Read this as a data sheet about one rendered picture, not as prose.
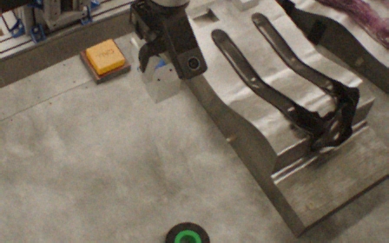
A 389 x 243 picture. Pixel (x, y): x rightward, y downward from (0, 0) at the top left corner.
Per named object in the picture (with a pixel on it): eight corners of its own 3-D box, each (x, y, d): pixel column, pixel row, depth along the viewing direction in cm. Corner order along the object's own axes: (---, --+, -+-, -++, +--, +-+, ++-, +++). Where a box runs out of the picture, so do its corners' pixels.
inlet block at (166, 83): (120, 53, 114) (121, 36, 110) (142, 44, 116) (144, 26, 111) (154, 104, 109) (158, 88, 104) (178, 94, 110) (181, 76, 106)
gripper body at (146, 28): (164, 12, 104) (172, -36, 94) (191, 46, 101) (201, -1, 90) (126, 27, 102) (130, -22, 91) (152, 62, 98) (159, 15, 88)
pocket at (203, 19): (185, 24, 126) (187, 13, 123) (205, 16, 128) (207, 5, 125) (196, 39, 124) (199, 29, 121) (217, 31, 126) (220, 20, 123)
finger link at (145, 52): (153, 62, 104) (168, 27, 97) (158, 69, 103) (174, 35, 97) (130, 68, 101) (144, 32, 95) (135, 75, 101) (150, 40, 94)
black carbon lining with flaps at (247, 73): (203, 39, 122) (210, 9, 114) (262, 15, 128) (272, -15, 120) (303, 171, 108) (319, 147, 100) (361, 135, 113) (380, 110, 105)
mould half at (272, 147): (160, 49, 129) (167, 8, 117) (253, 10, 137) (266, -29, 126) (296, 239, 108) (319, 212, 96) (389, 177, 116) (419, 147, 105)
